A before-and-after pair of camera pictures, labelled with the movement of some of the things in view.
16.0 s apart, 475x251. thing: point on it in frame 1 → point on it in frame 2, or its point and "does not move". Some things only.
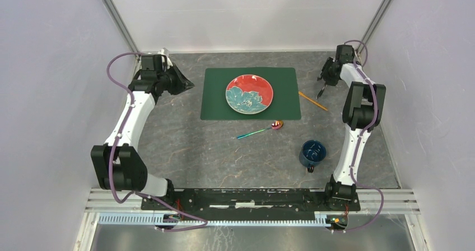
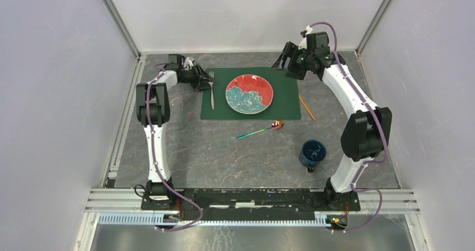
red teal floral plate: x=249 y=94 does not move
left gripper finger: x=186 y=84 → x=204 y=84
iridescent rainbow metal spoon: x=275 y=125 does not move
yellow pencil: x=312 y=100 → x=307 y=106
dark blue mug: x=312 y=153 does not move
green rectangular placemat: x=285 y=105 does not move
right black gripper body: x=327 y=74 → x=303 y=59
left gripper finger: x=187 y=84 → x=203 y=73
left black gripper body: x=170 y=79 → x=191 y=77
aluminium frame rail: x=125 y=200 does not move
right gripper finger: x=321 y=92 → x=283 y=60
